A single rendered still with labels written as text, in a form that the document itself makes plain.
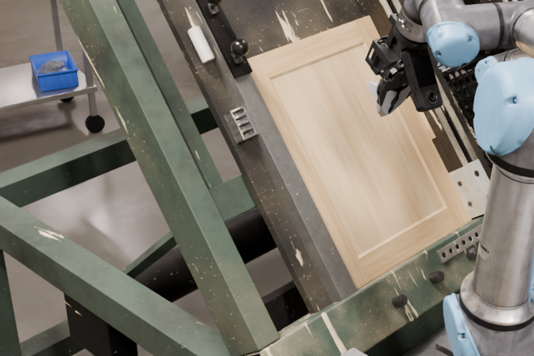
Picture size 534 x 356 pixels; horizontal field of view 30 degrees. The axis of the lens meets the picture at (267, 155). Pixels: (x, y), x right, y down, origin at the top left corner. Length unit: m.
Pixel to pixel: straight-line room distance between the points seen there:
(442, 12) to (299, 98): 0.72
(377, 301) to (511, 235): 0.86
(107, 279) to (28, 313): 1.40
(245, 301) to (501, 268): 0.72
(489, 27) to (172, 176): 0.72
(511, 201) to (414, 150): 1.11
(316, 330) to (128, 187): 2.69
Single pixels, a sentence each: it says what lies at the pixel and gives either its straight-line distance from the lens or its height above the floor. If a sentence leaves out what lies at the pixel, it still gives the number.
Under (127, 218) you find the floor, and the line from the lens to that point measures 4.41.
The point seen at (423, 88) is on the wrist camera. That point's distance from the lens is 1.77.
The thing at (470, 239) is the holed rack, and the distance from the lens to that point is 2.43.
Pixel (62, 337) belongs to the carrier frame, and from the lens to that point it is 3.40.
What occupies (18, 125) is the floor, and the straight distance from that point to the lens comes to 5.50.
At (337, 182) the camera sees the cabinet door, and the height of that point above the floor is 1.07.
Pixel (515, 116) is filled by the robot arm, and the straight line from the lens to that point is 1.23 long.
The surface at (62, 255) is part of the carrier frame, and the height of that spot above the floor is 0.79.
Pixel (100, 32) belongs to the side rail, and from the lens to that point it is 2.06.
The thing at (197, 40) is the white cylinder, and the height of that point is 1.41.
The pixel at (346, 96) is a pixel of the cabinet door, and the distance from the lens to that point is 2.36.
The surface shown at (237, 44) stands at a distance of 2.06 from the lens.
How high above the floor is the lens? 2.11
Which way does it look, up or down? 26 degrees down
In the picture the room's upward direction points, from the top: 2 degrees counter-clockwise
